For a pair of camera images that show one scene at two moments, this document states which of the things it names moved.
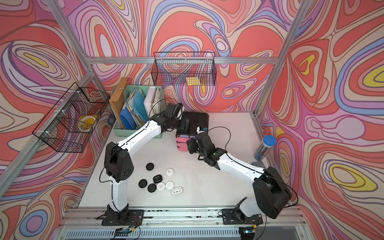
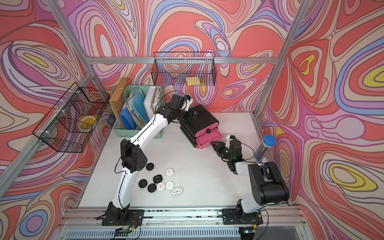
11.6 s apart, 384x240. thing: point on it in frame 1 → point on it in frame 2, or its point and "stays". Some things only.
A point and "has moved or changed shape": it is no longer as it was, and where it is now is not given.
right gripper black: [191, 146] → [219, 147]
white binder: [152, 101] stays
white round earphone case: [160, 186] stays
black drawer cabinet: [190, 121] has moved or changed shape
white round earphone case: [169, 171] stays
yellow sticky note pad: [192, 81] stays
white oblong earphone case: [177, 190] stays
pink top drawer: [184, 138] → [207, 130]
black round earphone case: [149, 166] stays
